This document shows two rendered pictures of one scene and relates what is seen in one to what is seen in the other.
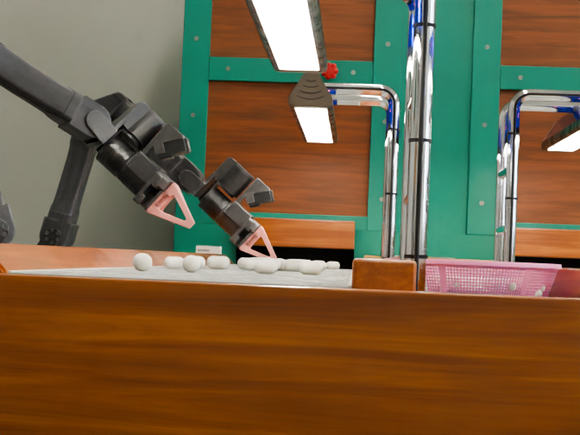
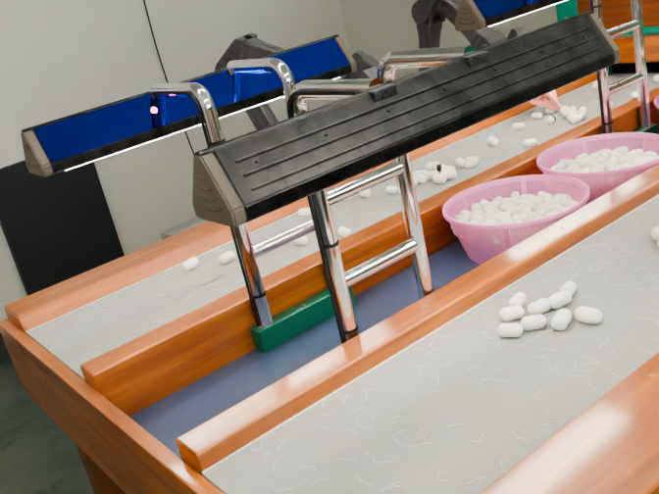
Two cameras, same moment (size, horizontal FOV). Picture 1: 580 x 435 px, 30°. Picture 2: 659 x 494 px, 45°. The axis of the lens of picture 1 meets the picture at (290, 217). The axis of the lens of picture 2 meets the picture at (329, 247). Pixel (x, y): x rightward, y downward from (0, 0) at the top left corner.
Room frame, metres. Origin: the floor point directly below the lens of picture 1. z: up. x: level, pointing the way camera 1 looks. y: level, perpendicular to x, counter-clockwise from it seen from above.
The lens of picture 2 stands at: (0.60, -1.18, 1.26)
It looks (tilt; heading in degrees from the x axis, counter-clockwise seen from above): 20 degrees down; 53
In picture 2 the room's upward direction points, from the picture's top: 13 degrees counter-clockwise
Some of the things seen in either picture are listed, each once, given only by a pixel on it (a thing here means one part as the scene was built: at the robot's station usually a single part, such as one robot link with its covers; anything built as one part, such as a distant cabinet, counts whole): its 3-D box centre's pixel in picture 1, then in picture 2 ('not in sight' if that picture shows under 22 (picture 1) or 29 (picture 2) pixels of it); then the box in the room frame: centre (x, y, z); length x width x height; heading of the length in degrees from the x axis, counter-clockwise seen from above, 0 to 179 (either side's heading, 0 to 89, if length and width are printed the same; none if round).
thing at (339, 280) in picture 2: not in sight; (410, 232); (1.27, -0.47, 0.90); 0.20 x 0.19 x 0.45; 177
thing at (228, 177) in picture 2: not in sight; (433, 99); (1.27, -0.55, 1.08); 0.62 x 0.08 x 0.07; 177
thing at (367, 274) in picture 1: (368, 292); (492, 198); (1.83, -0.14, 0.71); 1.81 x 0.05 x 0.11; 177
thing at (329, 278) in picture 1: (264, 275); (431, 181); (1.84, 0.04, 0.73); 1.81 x 0.30 x 0.02; 177
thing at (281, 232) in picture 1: (294, 232); (644, 47); (2.71, -0.01, 0.83); 0.30 x 0.06 x 0.07; 87
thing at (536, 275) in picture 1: (473, 291); (517, 222); (1.70, -0.29, 0.72); 0.27 x 0.27 x 0.10
